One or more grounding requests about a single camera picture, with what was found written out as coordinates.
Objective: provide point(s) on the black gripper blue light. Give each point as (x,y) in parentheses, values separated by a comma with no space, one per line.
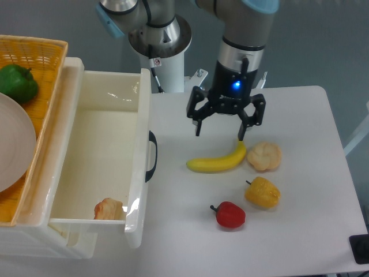
(229,94)

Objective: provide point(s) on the white top drawer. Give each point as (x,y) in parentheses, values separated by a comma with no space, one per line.
(112,153)

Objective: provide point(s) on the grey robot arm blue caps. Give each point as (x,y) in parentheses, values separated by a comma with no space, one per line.
(247,26)

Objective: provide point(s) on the pastry piece in drawer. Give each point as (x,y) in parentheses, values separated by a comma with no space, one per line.
(108,209)

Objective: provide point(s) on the white drawer cabinet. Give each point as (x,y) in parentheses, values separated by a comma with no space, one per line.
(32,235)

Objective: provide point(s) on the yellow banana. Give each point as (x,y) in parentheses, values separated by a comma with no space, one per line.
(221,163)

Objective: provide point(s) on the round bread roll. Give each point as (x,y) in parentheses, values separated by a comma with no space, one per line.
(265,156)

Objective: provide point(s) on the yellow bell pepper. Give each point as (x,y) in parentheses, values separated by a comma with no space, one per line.
(262,192)

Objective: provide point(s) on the red bell pepper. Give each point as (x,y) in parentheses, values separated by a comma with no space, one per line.
(229,215)

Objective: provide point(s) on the black device at table edge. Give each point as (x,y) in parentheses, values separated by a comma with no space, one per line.
(359,246)

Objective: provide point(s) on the green bell pepper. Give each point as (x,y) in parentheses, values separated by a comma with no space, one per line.
(18,83)

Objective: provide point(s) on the beige round plate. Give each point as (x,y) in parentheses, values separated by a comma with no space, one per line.
(18,141)

